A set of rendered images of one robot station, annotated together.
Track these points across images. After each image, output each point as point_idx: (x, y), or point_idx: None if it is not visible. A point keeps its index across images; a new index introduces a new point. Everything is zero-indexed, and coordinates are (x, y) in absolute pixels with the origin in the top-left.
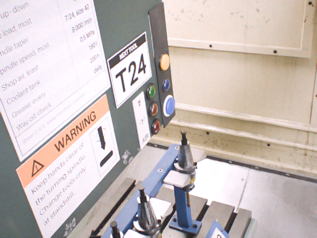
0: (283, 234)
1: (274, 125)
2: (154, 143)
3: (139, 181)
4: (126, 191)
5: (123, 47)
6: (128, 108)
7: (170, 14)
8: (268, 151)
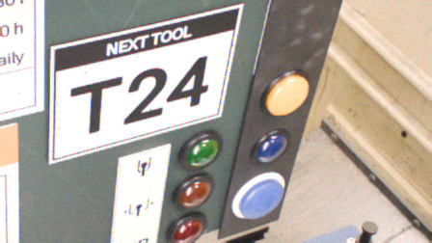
0: None
1: None
2: (372, 170)
3: (273, 237)
4: (231, 239)
5: (133, 27)
6: (94, 171)
7: None
8: None
